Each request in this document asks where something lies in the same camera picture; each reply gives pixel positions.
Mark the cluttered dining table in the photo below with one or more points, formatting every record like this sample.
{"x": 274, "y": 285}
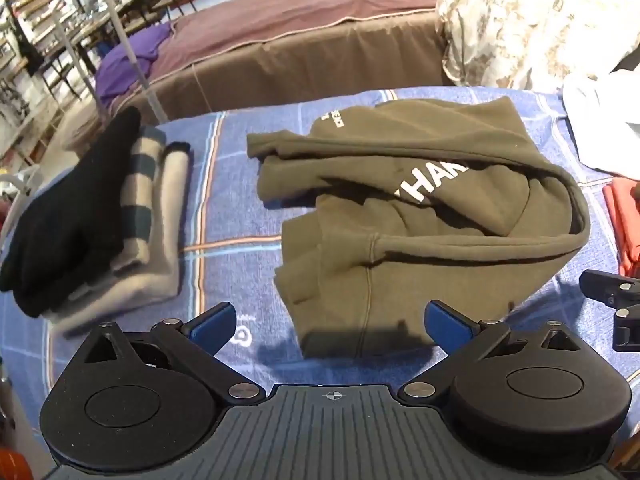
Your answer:
{"x": 90, "y": 27}

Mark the cluttered wall shelf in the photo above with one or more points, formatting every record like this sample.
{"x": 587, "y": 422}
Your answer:
{"x": 30, "y": 15}

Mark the olive green hoodie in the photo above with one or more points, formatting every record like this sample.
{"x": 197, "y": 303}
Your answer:
{"x": 400, "y": 240}

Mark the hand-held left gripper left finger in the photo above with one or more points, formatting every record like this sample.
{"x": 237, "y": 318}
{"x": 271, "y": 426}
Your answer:
{"x": 215, "y": 327}

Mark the folded striped garment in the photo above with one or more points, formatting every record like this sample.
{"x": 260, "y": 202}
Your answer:
{"x": 142, "y": 195}

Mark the purple cloth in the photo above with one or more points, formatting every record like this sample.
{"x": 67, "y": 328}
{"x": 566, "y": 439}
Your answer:
{"x": 125, "y": 65}

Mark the dark dining chair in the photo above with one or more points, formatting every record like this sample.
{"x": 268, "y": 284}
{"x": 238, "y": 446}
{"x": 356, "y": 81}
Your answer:
{"x": 62, "y": 67}
{"x": 172, "y": 2}

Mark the bed with brown skirt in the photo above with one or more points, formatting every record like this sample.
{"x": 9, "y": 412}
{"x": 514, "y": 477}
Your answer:
{"x": 280, "y": 65}

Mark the metal stand pole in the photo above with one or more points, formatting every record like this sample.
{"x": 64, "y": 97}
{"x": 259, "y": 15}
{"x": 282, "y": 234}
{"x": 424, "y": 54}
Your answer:
{"x": 131, "y": 55}

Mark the mauve bed cover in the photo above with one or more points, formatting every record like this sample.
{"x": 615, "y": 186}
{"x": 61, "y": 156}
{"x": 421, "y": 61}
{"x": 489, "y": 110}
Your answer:
{"x": 300, "y": 5}

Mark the white garment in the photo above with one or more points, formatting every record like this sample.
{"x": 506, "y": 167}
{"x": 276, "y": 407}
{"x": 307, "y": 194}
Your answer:
{"x": 605, "y": 125}

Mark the blue plaid blanket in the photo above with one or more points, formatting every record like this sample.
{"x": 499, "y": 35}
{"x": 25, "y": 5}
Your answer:
{"x": 225, "y": 200}

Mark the folded cream garment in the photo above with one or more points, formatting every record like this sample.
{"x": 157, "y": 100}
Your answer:
{"x": 160, "y": 260}

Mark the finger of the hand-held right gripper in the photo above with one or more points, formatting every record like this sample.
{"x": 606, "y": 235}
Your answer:
{"x": 612, "y": 287}

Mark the floral cream comforter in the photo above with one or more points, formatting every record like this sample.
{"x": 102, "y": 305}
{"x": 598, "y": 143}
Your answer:
{"x": 525, "y": 20}

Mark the orange red cloth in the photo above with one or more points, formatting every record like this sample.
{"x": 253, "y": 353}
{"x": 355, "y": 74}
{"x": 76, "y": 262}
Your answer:
{"x": 625, "y": 220}

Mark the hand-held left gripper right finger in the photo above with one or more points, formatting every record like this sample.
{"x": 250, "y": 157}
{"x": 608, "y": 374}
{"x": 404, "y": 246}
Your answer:
{"x": 447, "y": 327}

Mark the folded black garment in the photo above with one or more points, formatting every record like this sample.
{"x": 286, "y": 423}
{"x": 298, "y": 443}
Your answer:
{"x": 65, "y": 225}

